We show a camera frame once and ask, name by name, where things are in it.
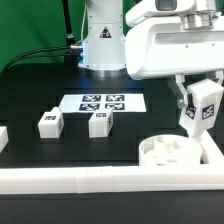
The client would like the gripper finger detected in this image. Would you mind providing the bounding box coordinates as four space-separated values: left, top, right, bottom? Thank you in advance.
215 70 224 88
174 75 188 108

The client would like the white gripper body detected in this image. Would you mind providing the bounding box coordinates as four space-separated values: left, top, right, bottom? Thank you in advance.
125 0 224 79

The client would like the white round stool seat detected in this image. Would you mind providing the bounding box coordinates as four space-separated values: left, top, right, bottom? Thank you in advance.
139 134 202 166

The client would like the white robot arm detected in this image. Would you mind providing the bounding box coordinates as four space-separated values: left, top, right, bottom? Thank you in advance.
79 0 224 85

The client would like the white U-shaped fence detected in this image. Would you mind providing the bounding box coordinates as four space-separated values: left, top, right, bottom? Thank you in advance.
0 132 224 195

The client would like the black vertical pole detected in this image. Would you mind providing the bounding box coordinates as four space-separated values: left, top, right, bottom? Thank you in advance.
62 0 75 64

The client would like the white marker sheet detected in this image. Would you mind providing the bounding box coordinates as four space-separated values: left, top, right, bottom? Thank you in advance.
59 93 146 113

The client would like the white block left edge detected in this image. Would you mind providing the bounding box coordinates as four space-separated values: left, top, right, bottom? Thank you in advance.
0 126 8 153

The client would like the black cable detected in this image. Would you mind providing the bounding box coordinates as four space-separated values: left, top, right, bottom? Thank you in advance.
1 45 84 74

